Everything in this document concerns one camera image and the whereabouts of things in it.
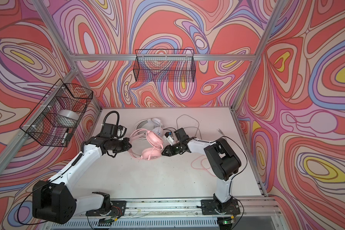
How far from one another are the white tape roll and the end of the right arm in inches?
19.6

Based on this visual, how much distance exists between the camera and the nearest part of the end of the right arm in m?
0.74

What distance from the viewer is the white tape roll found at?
2.34 ft
